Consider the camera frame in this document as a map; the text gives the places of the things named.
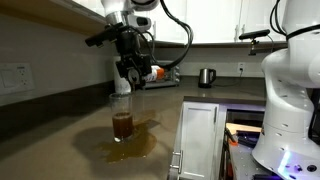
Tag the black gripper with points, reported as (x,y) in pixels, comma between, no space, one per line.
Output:
(128,46)

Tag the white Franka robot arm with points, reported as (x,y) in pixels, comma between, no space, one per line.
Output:
(290,100)

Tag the tall clear glass cup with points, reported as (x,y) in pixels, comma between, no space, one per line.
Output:
(121,103)

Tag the small brown glass cup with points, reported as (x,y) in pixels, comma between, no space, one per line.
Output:
(122,126)

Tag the silver toaster oven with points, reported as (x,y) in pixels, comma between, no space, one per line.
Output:
(171,80)

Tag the steel electric kettle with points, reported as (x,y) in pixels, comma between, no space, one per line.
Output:
(206,78)

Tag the brown spilled drink puddle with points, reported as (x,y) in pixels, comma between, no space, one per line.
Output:
(140,146)

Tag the black and orange clamp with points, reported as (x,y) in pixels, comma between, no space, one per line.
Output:
(231,138)

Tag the wooden board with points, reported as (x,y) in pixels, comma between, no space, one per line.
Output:
(243,127)

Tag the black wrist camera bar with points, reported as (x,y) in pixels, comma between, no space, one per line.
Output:
(100,37)

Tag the small white wall outlet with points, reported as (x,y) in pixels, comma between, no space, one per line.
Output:
(241,67)

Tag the white wall outlet plate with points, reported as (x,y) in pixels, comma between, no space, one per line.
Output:
(15,78)

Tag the black camera on stand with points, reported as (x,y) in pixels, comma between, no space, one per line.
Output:
(255,34)

